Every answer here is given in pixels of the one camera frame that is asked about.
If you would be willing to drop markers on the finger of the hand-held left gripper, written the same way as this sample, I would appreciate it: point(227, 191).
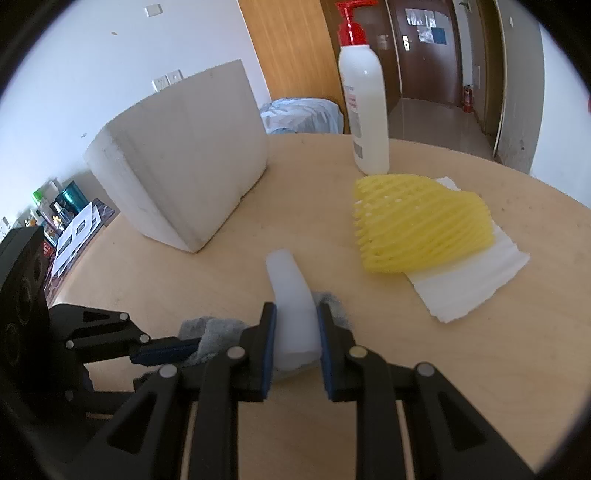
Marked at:
point(115, 401)
point(166, 350)

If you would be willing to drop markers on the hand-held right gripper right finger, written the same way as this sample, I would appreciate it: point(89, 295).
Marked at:
point(324, 355)

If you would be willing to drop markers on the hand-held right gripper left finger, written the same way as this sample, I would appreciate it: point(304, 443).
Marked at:
point(267, 355)

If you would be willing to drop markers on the white foam strip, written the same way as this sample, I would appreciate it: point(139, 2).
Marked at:
point(295, 314)

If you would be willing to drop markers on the grey sock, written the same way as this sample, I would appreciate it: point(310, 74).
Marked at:
point(217, 332)

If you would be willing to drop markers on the yellow foam fruit net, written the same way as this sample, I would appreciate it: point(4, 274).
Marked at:
point(415, 221)

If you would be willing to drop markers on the white foam box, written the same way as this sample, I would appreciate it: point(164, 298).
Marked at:
point(184, 157)

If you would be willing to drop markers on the printed paper sheet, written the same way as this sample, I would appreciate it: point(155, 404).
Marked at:
point(76, 235)

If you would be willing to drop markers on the teal bottle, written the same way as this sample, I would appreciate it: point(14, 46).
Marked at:
point(73, 198)

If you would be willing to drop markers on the light blue plastic bag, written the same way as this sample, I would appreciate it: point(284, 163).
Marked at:
point(300, 115)

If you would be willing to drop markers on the white lotion pump bottle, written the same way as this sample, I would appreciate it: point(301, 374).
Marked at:
point(367, 106)

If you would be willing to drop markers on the red fire extinguisher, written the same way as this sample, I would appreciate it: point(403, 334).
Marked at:
point(467, 98)

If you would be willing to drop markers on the dark brown entrance door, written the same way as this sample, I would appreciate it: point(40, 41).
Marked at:
point(434, 69)

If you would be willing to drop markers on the wooden wardrobe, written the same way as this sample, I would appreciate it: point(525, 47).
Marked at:
point(286, 46)

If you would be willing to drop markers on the wooden side door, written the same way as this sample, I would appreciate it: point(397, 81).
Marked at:
point(490, 69)

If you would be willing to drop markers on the blue paper notice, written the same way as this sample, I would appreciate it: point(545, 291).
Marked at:
point(433, 36)

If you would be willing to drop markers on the grey paper notice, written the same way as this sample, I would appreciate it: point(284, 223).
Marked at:
point(421, 17)

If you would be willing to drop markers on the double wall socket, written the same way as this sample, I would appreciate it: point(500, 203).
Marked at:
point(167, 79)

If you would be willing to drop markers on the square wall switch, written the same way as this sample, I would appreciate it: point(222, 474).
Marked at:
point(153, 10)

